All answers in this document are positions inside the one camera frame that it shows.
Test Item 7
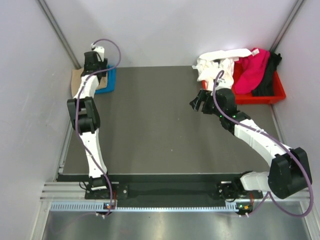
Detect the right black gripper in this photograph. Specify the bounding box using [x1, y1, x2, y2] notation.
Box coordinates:
[190, 89, 225, 118]

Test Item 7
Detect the beige t shirt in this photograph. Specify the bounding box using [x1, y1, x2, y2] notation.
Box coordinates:
[70, 68, 108, 97]

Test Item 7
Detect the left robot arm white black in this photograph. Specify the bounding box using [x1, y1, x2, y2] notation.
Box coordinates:
[67, 46, 114, 199]

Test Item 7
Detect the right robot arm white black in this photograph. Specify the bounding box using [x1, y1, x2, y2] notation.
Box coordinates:
[189, 88, 312, 199]

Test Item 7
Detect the folded blue t shirt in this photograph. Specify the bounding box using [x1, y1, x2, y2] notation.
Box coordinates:
[95, 68, 117, 94]

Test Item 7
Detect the red plastic bin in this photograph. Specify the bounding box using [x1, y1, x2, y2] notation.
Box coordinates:
[201, 63, 287, 106]

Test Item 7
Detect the white t shirt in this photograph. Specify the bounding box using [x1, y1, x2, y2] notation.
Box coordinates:
[192, 48, 251, 91]

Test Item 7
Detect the pink t shirt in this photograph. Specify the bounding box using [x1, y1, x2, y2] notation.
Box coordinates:
[234, 48, 270, 95]

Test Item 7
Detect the black t shirt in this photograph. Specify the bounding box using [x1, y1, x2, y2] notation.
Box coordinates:
[251, 52, 282, 97]

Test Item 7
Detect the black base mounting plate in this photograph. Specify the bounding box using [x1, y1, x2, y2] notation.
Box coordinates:
[84, 173, 263, 208]

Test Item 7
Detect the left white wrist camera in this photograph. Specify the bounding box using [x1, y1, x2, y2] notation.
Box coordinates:
[90, 43, 105, 60]

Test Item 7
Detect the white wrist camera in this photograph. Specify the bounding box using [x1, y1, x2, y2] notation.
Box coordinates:
[90, 43, 105, 60]
[215, 78, 234, 90]

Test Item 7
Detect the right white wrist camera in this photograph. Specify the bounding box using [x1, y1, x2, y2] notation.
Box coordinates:
[215, 78, 234, 90]

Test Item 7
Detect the aluminium frame rail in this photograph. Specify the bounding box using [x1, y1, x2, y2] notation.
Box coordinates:
[41, 178, 313, 200]

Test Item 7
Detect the grey slotted cable duct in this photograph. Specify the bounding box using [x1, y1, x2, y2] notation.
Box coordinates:
[50, 201, 253, 213]

